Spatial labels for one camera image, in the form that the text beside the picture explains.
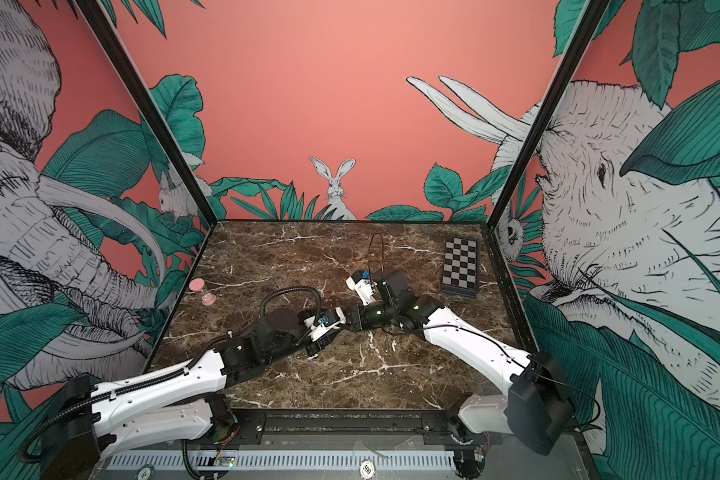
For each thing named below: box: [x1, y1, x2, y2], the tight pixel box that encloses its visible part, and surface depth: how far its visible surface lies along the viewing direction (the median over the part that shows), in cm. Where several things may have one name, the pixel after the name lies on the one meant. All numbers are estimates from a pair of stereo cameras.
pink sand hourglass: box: [188, 277, 217, 307], surface depth 97 cm
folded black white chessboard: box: [441, 237, 480, 297], surface depth 106 cm
